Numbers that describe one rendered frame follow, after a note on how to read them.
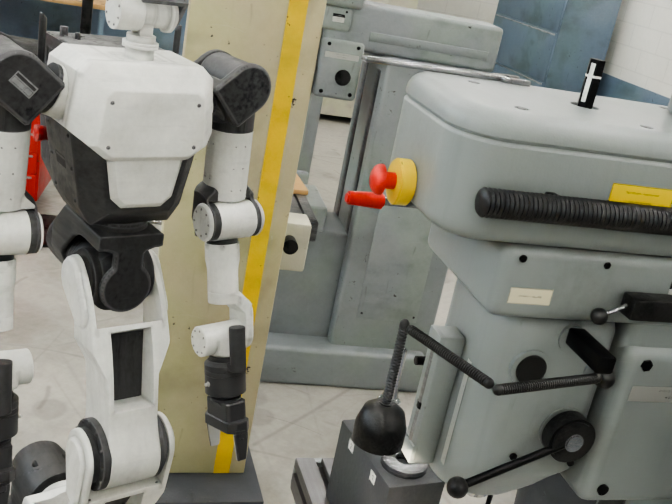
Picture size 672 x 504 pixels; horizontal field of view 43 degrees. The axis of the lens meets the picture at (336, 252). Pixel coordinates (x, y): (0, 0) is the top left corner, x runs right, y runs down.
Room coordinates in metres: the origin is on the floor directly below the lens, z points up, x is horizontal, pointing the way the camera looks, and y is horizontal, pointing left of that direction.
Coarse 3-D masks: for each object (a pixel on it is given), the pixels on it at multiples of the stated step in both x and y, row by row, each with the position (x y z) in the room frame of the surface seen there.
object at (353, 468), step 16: (336, 448) 1.50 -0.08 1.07; (352, 448) 1.44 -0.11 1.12; (336, 464) 1.49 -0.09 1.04; (352, 464) 1.43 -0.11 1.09; (368, 464) 1.38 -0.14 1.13; (384, 464) 1.37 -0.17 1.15; (400, 464) 1.37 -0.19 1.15; (416, 464) 1.38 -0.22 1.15; (336, 480) 1.48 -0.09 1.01; (352, 480) 1.42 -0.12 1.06; (368, 480) 1.37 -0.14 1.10; (384, 480) 1.33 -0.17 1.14; (400, 480) 1.34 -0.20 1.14; (416, 480) 1.35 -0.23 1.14; (432, 480) 1.36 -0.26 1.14; (336, 496) 1.46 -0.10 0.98; (352, 496) 1.41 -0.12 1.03; (368, 496) 1.36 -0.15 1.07; (384, 496) 1.32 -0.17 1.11; (400, 496) 1.32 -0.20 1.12; (416, 496) 1.34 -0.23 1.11; (432, 496) 1.35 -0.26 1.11
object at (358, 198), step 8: (352, 192) 1.16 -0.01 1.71; (360, 192) 1.16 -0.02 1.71; (368, 192) 1.17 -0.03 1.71; (352, 200) 1.15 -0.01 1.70; (360, 200) 1.15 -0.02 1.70; (368, 200) 1.16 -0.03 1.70; (376, 200) 1.16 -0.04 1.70; (384, 200) 1.17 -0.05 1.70; (376, 208) 1.17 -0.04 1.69; (416, 208) 1.19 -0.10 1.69
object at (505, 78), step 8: (368, 56) 1.15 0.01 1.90; (376, 56) 1.16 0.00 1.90; (384, 64) 1.15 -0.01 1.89; (392, 64) 1.16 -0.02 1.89; (400, 64) 1.16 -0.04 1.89; (408, 64) 1.16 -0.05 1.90; (416, 64) 1.17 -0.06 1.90; (424, 64) 1.18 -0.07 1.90; (440, 72) 1.18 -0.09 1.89; (448, 72) 1.19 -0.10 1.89; (456, 72) 1.19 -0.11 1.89; (464, 72) 1.19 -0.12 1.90; (472, 72) 1.20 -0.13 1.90; (480, 72) 1.21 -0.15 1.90; (496, 80) 1.21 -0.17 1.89; (504, 80) 1.21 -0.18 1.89; (512, 80) 1.21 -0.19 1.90; (520, 80) 1.22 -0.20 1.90
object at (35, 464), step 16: (32, 448) 1.73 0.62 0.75; (48, 448) 1.74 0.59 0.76; (16, 464) 1.71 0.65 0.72; (32, 464) 1.69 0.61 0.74; (48, 464) 1.68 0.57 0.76; (64, 464) 1.70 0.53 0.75; (16, 480) 1.67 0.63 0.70; (32, 480) 1.64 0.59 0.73; (48, 480) 1.64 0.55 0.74; (16, 496) 1.66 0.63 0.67
